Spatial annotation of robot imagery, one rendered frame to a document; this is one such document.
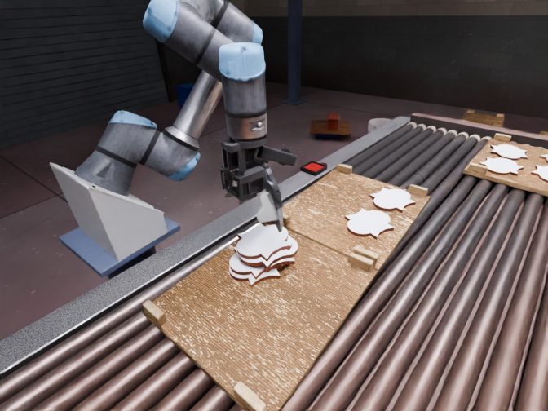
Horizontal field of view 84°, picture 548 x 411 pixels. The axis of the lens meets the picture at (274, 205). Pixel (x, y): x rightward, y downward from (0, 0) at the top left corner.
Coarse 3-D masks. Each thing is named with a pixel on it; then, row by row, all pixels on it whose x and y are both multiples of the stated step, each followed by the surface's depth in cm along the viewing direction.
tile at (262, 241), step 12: (264, 228) 78; (276, 228) 77; (240, 240) 74; (252, 240) 74; (264, 240) 74; (276, 240) 74; (240, 252) 70; (252, 252) 70; (264, 252) 70; (276, 252) 72
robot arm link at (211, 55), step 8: (216, 32) 55; (216, 40) 55; (224, 40) 56; (208, 48) 55; (216, 48) 55; (208, 56) 55; (216, 56) 56; (200, 64) 57; (208, 64) 57; (216, 64) 57; (208, 72) 58; (216, 72) 58
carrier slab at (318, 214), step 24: (336, 168) 118; (312, 192) 103; (336, 192) 102; (360, 192) 102; (312, 216) 92; (336, 216) 91; (408, 216) 90; (312, 240) 83; (336, 240) 82; (360, 240) 82; (384, 240) 82
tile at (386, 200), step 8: (384, 192) 99; (392, 192) 99; (400, 192) 99; (408, 192) 99; (376, 200) 96; (384, 200) 96; (392, 200) 96; (400, 200) 95; (408, 200) 95; (384, 208) 92; (392, 208) 92; (400, 208) 92
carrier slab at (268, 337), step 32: (224, 256) 78; (320, 256) 77; (192, 288) 70; (224, 288) 69; (256, 288) 69; (288, 288) 69; (320, 288) 69; (352, 288) 68; (192, 320) 62; (224, 320) 62; (256, 320) 62; (288, 320) 62; (320, 320) 62; (192, 352) 57; (224, 352) 56; (256, 352) 56; (288, 352) 56; (320, 352) 57; (224, 384) 52; (256, 384) 52; (288, 384) 51
